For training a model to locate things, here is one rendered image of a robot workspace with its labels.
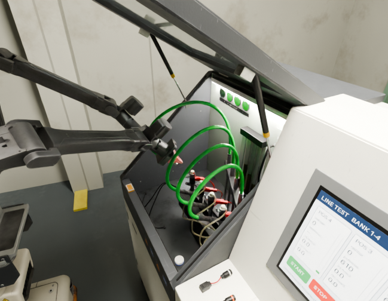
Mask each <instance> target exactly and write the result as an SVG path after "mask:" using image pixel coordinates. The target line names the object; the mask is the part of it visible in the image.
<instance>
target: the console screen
mask: <svg viewBox="0 0 388 301"><path fill-rule="evenodd" d="M266 265H267V266H268V267H269V268H270V270H271V271H272V272H273V274H275V276H276V277H277V278H278V279H279V280H280V282H281V283H282V284H283V285H284V286H285V287H286V288H287V290H288V291H289V292H290V293H291V295H293V296H294V298H295V299H296V300H297V301H388V212H386V211H384V210H383V209H382V208H380V207H378V206H377V205H375V204H373V203H372V202H371V201H368V200H367V199H366V198H364V197H362V196H361V195H359V194H358V193H356V192H355V191H353V190H351V189H350V188H348V187H347V186H345V185H343V184H342V183H340V182H339V181H337V180H335V179H334V178H332V177H331V176H329V175H327V174H326V173H324V172H323V171H321V170H320V169H318V168H316V169H315V171H314V173H313V174H312V176H311V178H310V180H309V182H308V184H307V186H306V188H305V190H304V192H303V194H302V195H301V198H300V200H299V201H298V204H297V206H296V207H295V209H294V211H293V213H292V215H291V217H290V219H289V221H288V223H287V224H286V226H285V228H284V230H283V232H282V234H281V236H280V238H279V240H278V242H277V244H276V246H275V248H274V250H273V252H272V254H271V256H270V258H269V259H268V261H267V263H266Z"/></svg>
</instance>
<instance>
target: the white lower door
mask: <svg viewBox="0 0 388 301"><path fill-rule="evenodd" d="M126 207H127V217H128V219H129V223H130V229H131V233H132V238H133V244H134V248H135V254H136V263H137V265H138V270H139V272H140V275H141V277H142V280H143V283H144V285H145V288H146V290H147V293H148V296H149V298H150V301H170V300H169V297H168V295H167V293H166V291H165V289H164V286H163V284H162V282H161V279H160V277H159V275H158V273H157V270H156V268H155V266H154V264H153V262H152V260H151V257H150V255H149V253H148V250H147V249H146V246H145V244H144V241H143V239H142V237H141V235H140V233H139V230H138V228H137V226H136V224H135V221H134V219H133V217H132V214H131V212H130V210H129V208H128V206H127V203H126Z"/></svg>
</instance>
